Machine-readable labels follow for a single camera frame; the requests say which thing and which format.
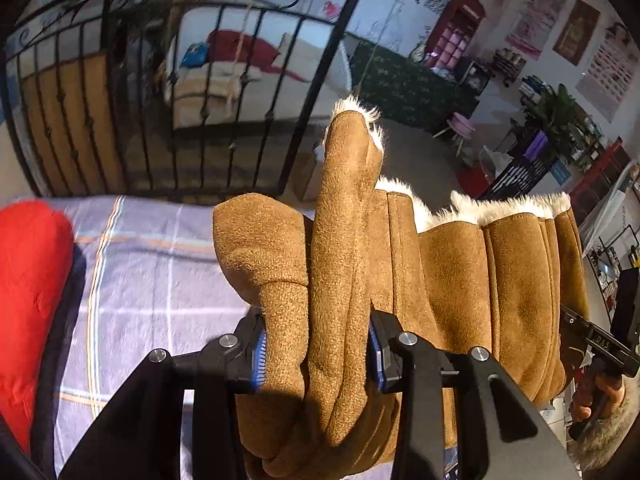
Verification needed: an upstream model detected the red garment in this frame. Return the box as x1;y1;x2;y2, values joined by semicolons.
0;200;74;453

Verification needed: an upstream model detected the right hand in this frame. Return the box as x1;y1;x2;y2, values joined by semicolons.
570;364;626;422

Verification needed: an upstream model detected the pink stool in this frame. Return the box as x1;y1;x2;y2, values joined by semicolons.
433;112;476;156

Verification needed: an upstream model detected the dark green hedge panel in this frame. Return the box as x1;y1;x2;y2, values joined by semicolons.
349;39;480;133

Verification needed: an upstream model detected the black iron bed railing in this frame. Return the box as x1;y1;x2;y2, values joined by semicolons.
1;0;359;200

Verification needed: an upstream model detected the brown suede shearling coat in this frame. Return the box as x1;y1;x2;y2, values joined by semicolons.
213;98;588;479

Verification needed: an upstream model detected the plaid lilac bed sheet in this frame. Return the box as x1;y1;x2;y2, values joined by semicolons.
2;196;271;479

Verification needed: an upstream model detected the red phone booth cabinet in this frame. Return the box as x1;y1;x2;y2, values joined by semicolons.
425;0;486;70

